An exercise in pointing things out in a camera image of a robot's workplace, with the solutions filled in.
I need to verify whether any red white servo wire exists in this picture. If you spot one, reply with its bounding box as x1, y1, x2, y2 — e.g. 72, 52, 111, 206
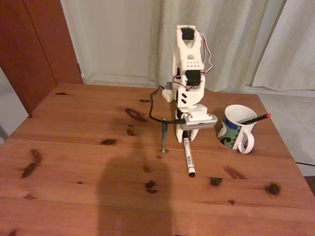
196, 31, 214, 76

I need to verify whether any black pen with red end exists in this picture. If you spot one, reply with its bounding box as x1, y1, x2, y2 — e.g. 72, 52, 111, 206
238, 113, 272, 125

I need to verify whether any green pen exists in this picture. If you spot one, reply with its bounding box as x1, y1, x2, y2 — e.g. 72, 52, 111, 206
161, 118, 168, 156

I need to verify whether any wide cream curtain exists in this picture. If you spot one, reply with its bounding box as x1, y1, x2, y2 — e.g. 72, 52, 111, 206
147, 0, 287, 93

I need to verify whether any black camera cable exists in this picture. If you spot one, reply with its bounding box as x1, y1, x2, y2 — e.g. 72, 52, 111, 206
148, 85, 185, 125

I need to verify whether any white marker with black cap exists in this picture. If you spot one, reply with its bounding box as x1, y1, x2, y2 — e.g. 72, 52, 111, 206
181, 131, 197, 178

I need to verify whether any narrow cream curtain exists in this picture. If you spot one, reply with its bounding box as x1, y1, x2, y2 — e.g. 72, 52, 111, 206
251, 0, 315, 93

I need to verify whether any white mug with green pattern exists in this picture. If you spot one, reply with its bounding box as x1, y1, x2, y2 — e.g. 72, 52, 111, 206
217, 104, 258, 155

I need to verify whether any silver camera box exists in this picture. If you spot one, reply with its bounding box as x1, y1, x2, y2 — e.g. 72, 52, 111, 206
179, 114, 219, 131

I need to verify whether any brown wooden door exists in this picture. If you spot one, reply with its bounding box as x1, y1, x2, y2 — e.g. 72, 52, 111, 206
0, 0, 83, 118

